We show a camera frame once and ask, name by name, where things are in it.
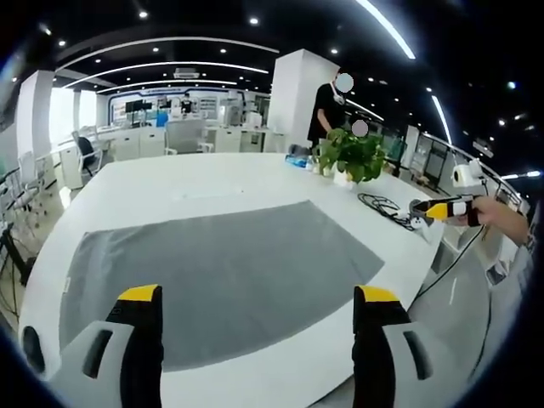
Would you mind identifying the black office chair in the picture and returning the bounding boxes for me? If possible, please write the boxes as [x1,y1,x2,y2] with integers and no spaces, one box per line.
[71,130,104,178]

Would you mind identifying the white cabinet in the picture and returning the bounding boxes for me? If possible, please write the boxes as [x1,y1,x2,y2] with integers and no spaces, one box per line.
[110,127,167,162]

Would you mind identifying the black coiled cable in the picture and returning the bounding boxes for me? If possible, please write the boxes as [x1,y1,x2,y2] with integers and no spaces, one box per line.
[357,192,417,231]

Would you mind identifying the white table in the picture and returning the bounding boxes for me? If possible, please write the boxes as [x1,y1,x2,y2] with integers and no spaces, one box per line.
[19,151,447,408]

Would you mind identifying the glass railing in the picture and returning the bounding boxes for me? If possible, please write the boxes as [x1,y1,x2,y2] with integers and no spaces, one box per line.
[422,130,526,207]

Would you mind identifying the blue packet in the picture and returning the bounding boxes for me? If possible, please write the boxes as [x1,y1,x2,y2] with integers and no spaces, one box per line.
[285,144,316,171]

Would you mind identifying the green potted plant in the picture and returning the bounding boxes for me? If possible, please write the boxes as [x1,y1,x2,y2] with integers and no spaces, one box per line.
[316,127,391,186]

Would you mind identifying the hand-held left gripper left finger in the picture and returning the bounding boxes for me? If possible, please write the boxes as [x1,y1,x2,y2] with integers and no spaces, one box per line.
[48,283,165,408]

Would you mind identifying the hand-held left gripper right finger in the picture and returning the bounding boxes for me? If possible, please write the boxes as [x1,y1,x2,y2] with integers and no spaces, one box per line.
[351,284,443,408]

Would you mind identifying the white handheld controller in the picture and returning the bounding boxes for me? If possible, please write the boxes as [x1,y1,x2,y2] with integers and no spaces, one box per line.
[409,213,433,240]

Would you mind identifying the white square pillar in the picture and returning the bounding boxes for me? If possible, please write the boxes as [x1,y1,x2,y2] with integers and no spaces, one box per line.
[268,48,341,154]

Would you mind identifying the white mesh chair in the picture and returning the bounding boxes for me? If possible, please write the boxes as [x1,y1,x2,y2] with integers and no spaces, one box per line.
[15,150,53,216]

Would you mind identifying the black table grommet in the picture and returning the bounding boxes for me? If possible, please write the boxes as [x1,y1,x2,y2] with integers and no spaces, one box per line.
[20,325,47,376]

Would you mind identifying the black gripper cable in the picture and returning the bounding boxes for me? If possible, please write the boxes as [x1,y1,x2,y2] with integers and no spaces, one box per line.
[406,220,488,308]

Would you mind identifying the person's right hand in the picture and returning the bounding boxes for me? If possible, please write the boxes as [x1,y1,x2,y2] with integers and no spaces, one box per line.
[472,197,506,234]

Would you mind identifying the grey towel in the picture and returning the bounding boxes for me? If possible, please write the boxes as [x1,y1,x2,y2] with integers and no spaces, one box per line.
[59,200,386,371]

